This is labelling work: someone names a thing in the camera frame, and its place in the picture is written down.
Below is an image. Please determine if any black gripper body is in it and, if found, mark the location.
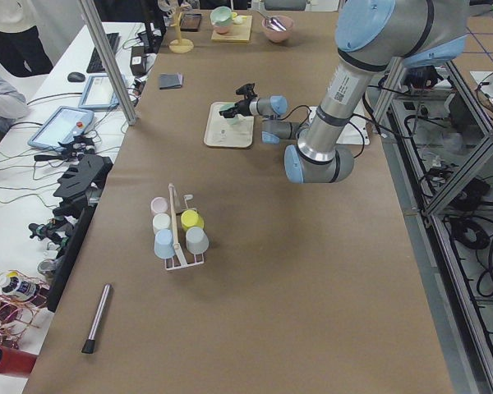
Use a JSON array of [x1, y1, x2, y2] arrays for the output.
[[232, 99, 251, 117]]

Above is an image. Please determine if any green cup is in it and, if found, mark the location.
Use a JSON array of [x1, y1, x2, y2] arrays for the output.
[[219, 103, 240, 125]]

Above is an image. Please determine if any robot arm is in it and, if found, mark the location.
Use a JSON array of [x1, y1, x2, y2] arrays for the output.
[[284, 1, 470, 184]]

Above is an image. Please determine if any cream rabbit tray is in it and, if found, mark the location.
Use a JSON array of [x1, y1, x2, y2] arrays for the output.
[[203, 102, 255, 149]]

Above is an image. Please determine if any dark tray box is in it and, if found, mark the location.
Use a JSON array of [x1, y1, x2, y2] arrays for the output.
[[180, 13, 202, 32]]

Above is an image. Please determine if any yellow cup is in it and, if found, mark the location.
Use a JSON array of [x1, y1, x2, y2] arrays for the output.
[[181, 209, 205, 231]]

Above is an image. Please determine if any pink cup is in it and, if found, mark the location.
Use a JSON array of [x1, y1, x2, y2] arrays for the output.
[[150, 196, 169, 216]]

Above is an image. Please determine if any cream white cup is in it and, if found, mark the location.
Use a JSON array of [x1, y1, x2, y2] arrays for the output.
[[152, 213, 172, 234]]

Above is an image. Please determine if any grey cup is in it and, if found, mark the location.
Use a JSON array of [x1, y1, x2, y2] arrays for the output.
[[186, 227, 210, 254]]

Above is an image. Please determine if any blue cup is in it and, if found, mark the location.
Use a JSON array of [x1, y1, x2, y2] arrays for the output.
[[154, 228, 175, 259]]

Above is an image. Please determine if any grey folded cloth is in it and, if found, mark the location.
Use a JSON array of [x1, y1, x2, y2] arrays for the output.
[[159, 73, 184, 89]]

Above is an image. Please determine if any bamboo cutting board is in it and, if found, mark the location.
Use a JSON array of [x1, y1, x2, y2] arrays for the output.
[[211, 16, 252, 43]]

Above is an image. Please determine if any pink bowl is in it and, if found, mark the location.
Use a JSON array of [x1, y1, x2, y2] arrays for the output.
[[261, 16, 294, 43]]

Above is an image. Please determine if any wooden mug tree stand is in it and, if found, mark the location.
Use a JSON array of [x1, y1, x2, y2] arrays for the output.
[[157, 0, 194, 53]]

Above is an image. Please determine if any metal spoon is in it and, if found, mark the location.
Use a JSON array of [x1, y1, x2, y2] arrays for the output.
[[257, 10, 287, 32]]

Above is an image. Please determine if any green bowl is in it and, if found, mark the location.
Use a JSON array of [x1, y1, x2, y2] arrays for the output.
[[210, 6, 233, 34]]

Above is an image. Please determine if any black keyboard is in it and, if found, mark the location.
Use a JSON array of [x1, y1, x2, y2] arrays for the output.
[[85, 32, 121, 74]]

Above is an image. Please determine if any black computer mouse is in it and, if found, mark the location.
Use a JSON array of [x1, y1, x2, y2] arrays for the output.
[[67, 71, 85, 83]]

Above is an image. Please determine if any teach pendant tablet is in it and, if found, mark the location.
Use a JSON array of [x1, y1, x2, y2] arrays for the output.
[[28, 106, 94, 151]]

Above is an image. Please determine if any person in grey shirt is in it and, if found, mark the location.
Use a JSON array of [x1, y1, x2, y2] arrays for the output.
[[0, 77, 29, 133]]

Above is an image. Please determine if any silver metal cylinder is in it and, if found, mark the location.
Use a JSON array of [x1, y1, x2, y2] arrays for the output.
[[81, 283, 112, 354]]

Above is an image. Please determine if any white bottle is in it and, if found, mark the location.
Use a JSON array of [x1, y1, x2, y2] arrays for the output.
[[0, 274, 39, 301]]

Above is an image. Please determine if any red cylinder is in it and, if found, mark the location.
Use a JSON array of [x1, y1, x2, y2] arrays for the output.
[[0, 346, 38, 378]]

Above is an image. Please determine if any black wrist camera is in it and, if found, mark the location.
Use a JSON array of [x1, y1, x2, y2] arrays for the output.
[[235, 83, 257, 99]]

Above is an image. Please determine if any aluminium frame post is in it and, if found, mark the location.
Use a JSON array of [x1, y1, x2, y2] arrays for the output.
[[78, 0, 137, 126]]

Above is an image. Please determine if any white wire cup rack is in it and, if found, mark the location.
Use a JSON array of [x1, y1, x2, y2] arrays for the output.
[[164, 183, 205, 271]]

